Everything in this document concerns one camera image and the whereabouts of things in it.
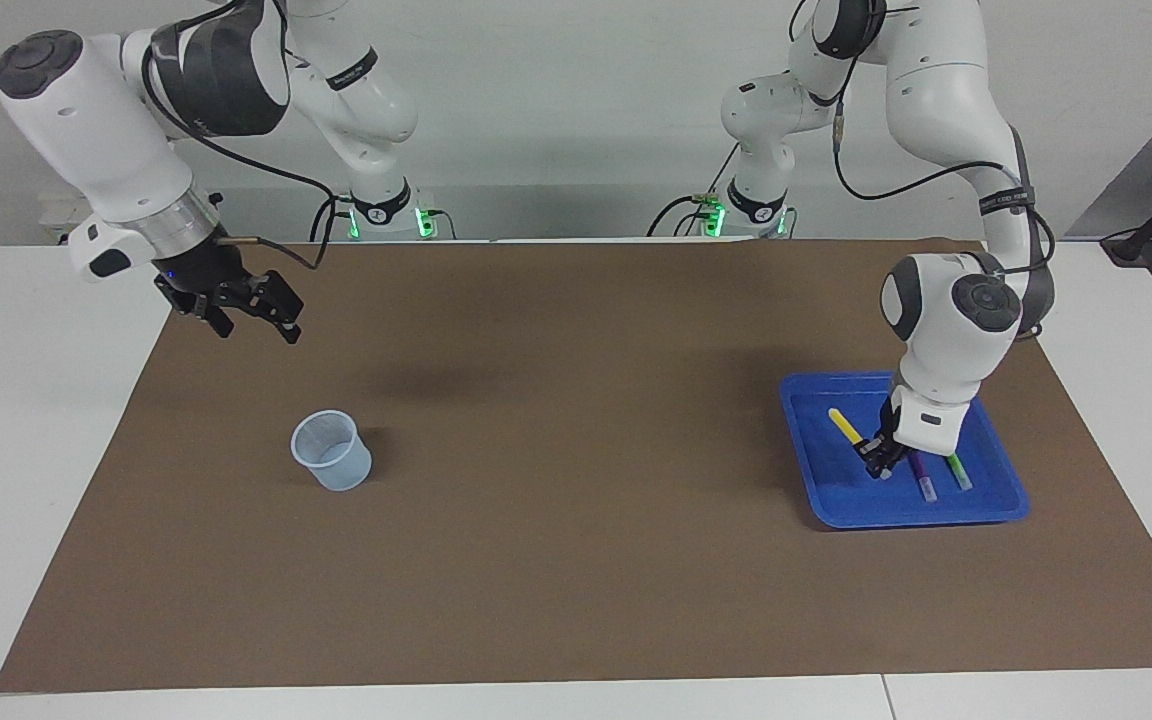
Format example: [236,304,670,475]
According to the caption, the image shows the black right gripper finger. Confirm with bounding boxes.
[219,269,304,345]
[155,281,236,340]

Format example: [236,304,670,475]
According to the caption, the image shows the yellow pen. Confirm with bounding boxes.
[828,407,867,451]

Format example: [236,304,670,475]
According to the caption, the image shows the blue plastic tray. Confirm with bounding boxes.
[778,370,1030,531]

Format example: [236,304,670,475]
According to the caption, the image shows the translucent plastic cup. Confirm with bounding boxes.
[291,410,374,493]

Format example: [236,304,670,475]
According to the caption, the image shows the brown table mat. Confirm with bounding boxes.
[0,238,1152,694]

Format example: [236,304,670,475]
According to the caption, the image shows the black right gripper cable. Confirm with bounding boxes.
[141,0,355,272]

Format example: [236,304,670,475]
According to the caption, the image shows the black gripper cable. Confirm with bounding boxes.
[141,0,355,272]
[789,0,1057,341]

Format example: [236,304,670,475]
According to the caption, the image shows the black right base cable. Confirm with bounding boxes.
[311,195,458,244]

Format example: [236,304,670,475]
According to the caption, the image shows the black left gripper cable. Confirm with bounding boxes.
[789,0,1057,341]

